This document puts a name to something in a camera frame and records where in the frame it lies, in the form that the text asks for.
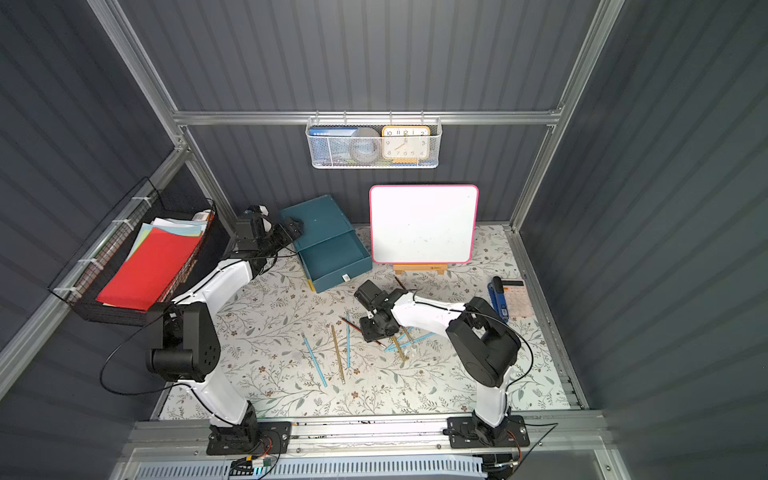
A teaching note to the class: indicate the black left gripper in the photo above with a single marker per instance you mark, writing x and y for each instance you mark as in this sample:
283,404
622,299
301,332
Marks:
281,234

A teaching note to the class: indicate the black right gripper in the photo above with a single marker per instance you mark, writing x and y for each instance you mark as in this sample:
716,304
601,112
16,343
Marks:
372,325

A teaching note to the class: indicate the red black pencil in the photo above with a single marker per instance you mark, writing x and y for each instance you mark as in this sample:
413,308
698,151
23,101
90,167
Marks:
351,324
401,285

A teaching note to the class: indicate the teal drawer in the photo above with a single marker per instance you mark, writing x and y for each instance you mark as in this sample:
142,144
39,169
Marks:
336,261

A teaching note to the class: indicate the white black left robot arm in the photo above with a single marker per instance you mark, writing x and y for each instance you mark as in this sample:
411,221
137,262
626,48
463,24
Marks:
185,348

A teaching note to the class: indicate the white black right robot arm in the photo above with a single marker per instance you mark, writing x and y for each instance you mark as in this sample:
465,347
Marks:
486,346

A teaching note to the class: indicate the teal drawer cabinet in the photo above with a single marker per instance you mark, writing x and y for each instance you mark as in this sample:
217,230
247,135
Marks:
322,220

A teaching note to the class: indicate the yellow pencil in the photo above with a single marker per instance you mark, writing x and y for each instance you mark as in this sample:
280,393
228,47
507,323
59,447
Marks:
398,348
337,351

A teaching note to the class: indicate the light blue pencil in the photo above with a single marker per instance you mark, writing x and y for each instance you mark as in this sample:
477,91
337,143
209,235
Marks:
420,339
402,341
314,361
348,341

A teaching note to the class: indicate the wooden whiteboard stand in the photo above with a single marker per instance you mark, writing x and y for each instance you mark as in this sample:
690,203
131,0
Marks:
440,269

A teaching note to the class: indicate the pastel paper stack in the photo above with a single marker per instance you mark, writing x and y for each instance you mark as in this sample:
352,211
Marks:
176,227

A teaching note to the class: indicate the pink framed whiteboard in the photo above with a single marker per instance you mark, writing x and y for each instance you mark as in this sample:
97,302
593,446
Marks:
423,223

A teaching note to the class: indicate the blue box in basket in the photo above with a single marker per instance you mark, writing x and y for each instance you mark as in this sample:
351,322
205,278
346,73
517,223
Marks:
326,143

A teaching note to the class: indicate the red paper sheet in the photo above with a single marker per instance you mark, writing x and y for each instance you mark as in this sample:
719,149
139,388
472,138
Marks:
143,278

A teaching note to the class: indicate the blue stapler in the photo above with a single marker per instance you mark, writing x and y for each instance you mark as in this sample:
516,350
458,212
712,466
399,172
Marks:
498,300

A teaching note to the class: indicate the pink calculator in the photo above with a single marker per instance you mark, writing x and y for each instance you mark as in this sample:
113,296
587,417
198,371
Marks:
517,299

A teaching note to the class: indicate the grey tape roll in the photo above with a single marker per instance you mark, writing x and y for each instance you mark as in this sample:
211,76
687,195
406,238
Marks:
364,147

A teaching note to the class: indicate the yellow alarm clock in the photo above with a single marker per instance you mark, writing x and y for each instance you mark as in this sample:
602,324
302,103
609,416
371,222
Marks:
406,144

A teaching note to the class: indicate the white mesh wall basket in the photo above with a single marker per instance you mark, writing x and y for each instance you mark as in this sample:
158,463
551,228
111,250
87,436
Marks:
344,161

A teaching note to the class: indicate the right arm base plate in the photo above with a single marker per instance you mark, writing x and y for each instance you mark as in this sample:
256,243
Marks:
469,432

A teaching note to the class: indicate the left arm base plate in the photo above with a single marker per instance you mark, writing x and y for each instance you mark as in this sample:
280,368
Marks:
269,438

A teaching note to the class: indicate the black wire wall basket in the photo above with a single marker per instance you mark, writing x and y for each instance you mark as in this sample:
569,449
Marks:
99,259

